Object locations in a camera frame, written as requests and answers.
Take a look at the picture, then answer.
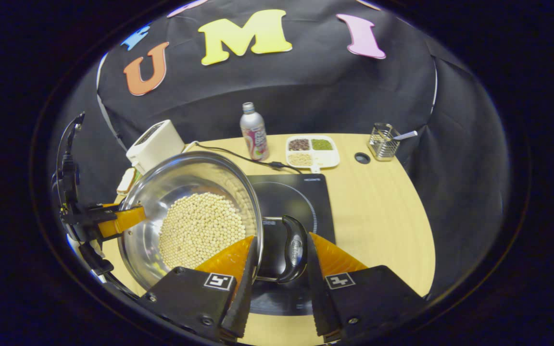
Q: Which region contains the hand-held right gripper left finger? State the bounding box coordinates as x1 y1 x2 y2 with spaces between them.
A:
138 235 258 343

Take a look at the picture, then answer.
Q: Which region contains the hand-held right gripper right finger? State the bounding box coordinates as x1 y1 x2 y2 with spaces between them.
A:
306 232 428 343

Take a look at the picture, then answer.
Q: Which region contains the steel pot with black handle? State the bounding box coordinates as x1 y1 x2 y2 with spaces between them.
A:
117 151 309 290

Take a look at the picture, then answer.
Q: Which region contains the black induction cooktop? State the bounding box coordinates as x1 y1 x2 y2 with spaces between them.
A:
246 174 336 316

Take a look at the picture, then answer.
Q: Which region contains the green plate with sandwich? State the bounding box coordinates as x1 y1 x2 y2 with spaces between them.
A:
116 167 138 195

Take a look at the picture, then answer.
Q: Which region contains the white toaster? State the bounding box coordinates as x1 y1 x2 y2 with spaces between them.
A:
126 120 185 174

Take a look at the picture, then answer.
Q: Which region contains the pile of soybeans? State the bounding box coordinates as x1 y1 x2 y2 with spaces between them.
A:
158 192 249 270

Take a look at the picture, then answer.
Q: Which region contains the white divided dish of beans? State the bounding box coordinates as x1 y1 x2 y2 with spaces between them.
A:
285 135 340 173

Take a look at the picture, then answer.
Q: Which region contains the silver bottle with pink label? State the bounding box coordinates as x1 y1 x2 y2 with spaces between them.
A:
240 102 270 161

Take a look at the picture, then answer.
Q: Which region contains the metal mesh utensil holder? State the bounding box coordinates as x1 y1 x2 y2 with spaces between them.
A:
368 123 401 161

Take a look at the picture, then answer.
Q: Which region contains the black power cable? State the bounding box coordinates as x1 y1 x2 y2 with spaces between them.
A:
183 141 302 174

